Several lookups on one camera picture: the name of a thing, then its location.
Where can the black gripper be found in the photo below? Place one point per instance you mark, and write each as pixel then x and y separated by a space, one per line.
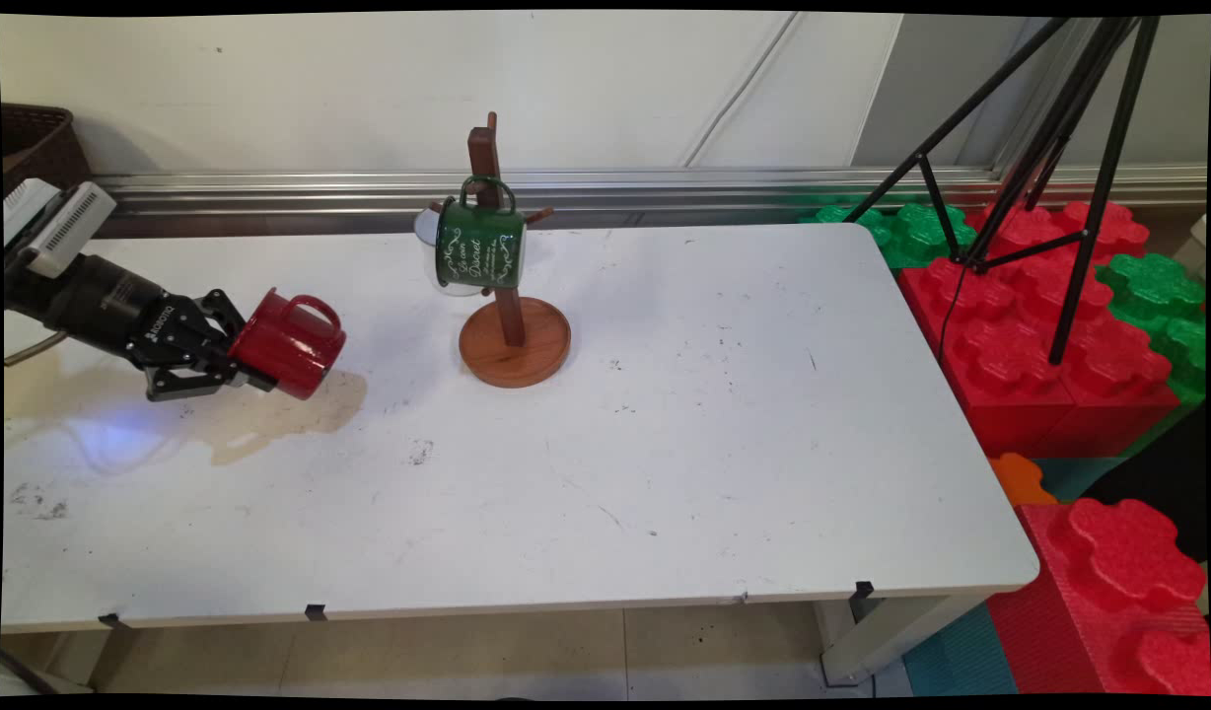
pixel 103 301

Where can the aluminium rail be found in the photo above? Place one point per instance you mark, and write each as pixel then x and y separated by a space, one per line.
pixel 665 187

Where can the black tripod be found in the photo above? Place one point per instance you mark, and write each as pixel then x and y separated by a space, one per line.
pixel 1084 247

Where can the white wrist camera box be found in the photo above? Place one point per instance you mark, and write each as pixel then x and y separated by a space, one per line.
pixel 68 227

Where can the teal foam mat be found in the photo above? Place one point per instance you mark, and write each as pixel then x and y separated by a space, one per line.
pixel 961 656

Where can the orange foam piece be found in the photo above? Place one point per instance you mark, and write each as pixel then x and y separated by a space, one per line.
pixel 1018 478

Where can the brown wooden mug tree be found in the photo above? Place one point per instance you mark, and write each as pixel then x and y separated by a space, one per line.
pixel 512 350

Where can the red enamel mug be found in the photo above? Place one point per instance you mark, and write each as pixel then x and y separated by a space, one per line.
pixel 290 350

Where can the black edge clip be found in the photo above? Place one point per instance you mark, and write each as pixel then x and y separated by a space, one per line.
pixel 112 621
pixel 863 590
pixel 316 612

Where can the green enamel mug white print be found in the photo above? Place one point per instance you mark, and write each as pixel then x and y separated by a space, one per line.
pixel 477 242

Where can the red foam block ribbed side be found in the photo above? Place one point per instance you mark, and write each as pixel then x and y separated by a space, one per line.
pixel 1108 582

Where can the white table leg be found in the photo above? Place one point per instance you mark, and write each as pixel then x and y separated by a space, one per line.
pixel 891 636

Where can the green foam block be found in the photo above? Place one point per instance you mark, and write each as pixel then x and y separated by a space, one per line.
pixel 916 232
pixel 1163 291

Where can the brown wicker basket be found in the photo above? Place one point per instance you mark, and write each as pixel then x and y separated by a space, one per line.
pixel 38 143

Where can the large red foam block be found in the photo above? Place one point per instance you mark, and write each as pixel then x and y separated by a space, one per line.
pixel 1010 375

